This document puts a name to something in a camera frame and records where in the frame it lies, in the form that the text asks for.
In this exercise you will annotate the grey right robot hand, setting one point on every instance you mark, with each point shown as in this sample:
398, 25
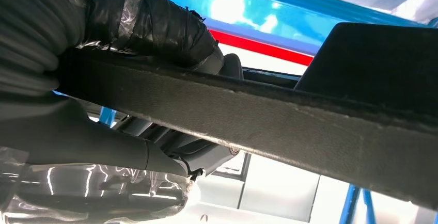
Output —
85, 137

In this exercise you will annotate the red barrier belt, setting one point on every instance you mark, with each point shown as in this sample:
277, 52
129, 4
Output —
267, 48

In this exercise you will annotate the blue metal shelf rack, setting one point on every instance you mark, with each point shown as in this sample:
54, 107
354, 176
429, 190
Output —
246, 14

